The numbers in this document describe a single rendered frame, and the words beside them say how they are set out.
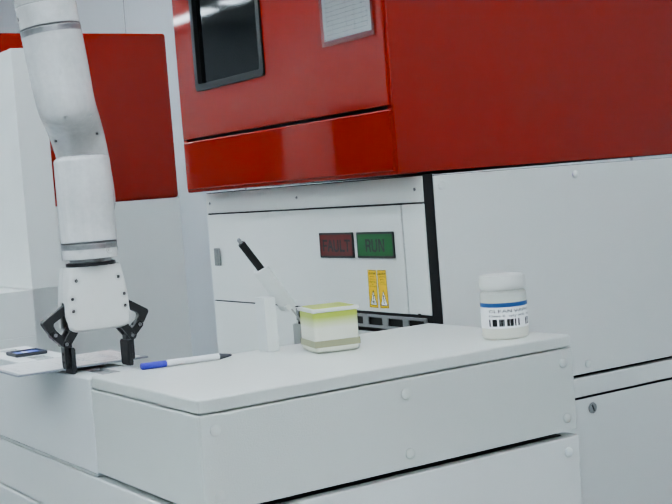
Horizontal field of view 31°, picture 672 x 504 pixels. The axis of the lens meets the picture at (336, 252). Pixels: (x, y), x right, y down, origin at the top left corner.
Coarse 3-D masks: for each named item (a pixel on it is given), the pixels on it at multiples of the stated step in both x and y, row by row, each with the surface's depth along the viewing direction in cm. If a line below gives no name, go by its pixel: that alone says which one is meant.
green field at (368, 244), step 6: (360, 234) 226; (366, 234) 224; (372, 234) 223; (378, 234) 221; (384, 234) 220; (390, 234) 218; (360, 240) 226; (366, 240) 225; (372, 240) 223; (378, 240) 221; (384, 240) 220; (390, 240) 218; (360, 246) 226; (366, 246) 225; (372, 246) 223; (378, 246) 222; (384, 246) 220; (390, 246) 218; (360, 252) 227; (366, 252) 225; (372, 252) 223; (378, 252) 222; (384, 252) 220; (390, 252) 219
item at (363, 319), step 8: (296, 312) 248; (360, 320) 230; (368, 320) 227; (376, 320) 225; (384, 320) 222; (392, 320) 221; (400, 320) 219; (408, 320) 216; (416, 320) 214; (424, 320) 212; (384, 328) 222; (392, 328) 220
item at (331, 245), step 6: (324, 240) 237; (330, 240) 235; (336, 240) 233; (342, 240) 231; (348, 240) 230; (324, 246) 237; (330, 246) 235; (336, 246) 233; (342, 246) 232; (348, 246) 230; (324, 252) 237; (330, 252) 235; (336, 252) 234; (342, 252) 232; (348, 252) 230
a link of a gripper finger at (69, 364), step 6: (48, 336) 182; (54, 336) 181; (60, 336) 182; (60, 342) 182; (66, 348) 182; (72, 348) 182; (66, 354) 182; (72, 354) 182; (66, 360) 182; (72, 360) 182; (66, 366) 182; (72, 366) 182; (66, 372) 184; (72, 372) 182
